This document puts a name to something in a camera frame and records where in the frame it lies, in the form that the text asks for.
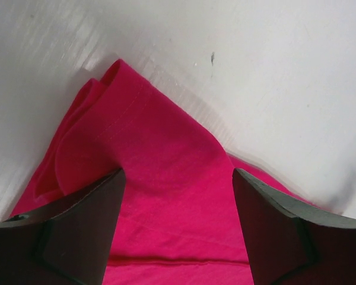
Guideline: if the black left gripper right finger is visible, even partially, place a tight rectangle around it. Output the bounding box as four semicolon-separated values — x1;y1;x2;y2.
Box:
233;169;356;284

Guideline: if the magenta pink t shirt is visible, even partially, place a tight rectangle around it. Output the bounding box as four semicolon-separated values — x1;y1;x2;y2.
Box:
8;58;321;285

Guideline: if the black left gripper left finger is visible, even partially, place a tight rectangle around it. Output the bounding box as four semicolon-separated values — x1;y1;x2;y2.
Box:
0;170;126;284

